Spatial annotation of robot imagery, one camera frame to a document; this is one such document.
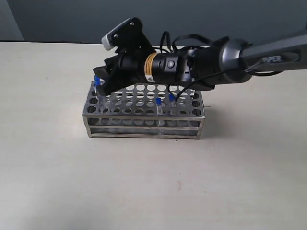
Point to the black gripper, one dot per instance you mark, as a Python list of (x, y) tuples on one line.
[(120, 71)]

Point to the blue-capped test tube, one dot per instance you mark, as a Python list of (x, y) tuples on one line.
[(159, 111), (100, 98), (172, 104)]

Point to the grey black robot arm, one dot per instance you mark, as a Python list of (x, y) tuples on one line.
[(219, 62)]

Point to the stainless steel test tube rack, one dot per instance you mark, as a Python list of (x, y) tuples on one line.
[(131, 113)]

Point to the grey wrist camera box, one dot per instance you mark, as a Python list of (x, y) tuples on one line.
[(127, 36)]

